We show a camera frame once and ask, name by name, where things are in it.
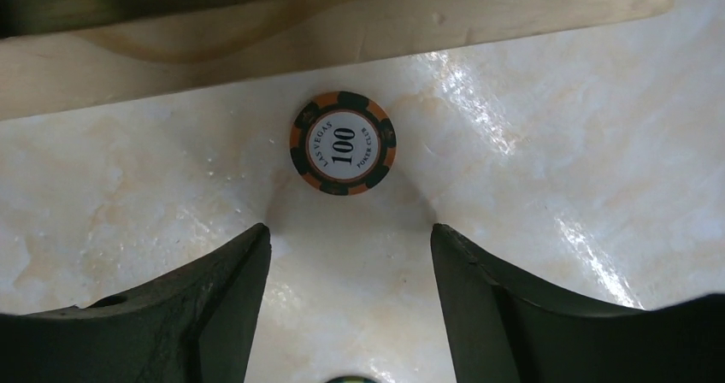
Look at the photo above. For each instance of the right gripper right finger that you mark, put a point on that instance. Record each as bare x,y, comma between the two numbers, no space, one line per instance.
505,324

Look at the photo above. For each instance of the wooden clothes rack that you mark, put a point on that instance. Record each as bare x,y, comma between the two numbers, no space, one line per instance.
58,55

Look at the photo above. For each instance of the green 20 chip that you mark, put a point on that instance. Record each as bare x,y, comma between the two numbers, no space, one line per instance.
351,379

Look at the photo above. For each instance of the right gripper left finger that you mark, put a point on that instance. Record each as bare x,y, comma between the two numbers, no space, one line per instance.
193,324

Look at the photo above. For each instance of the orange black 100 chip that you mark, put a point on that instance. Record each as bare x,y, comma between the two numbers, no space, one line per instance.
342,143

